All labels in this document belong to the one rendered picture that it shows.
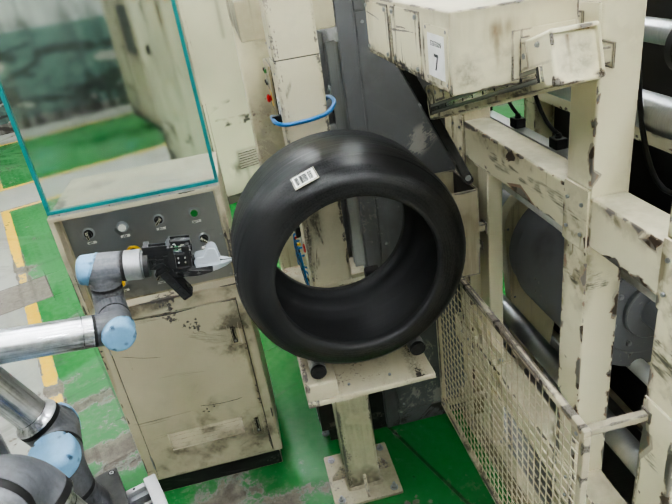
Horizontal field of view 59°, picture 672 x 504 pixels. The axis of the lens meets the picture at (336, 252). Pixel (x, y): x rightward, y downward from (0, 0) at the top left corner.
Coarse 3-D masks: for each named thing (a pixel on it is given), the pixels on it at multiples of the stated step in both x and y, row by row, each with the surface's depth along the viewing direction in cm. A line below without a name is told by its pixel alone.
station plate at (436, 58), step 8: (432, 40) 112; (440, 40) 108; (432, 48) 112; (440, 48) 108; (432, 56) 113; (440, 56) 109; (432, 64) 114; (440, 64) 110; (432, 72) 115; (440, 72) 111
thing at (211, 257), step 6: (210, 252) 146; (216, 252) 147; (198, 258) 146; (204, 258) 147; (210, 258) 147; (216, 258) 148; (198, 264) 147; (204, 264) 148; (210, 264) 148; (216, 264) 148; (222, 264) 148
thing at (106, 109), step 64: (0, 0) 163; (64, 0) 166; (128, 0) 169; (0, 64) 169; (64, 64) 173; (128, 64) 176; (64, 128) 180; (128, 128) 184; (192, 128) 188; (64, 192) 188; (128, 192) 192
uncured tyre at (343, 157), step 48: (288, 144) 153; (336, 144) 142; (384, 144) 146; (288, 192) 135; (336, 192) 135; (384, 192) 137; (432, 192) 141; (240, 240) 141; (432, 240) 173; (240, 288) 145; (288, 288) 176; (336, 288) 182; (384, 288) 182; (432, 288) 153; (288, 336) 149; (336, 336) 171; (384, 336) 156
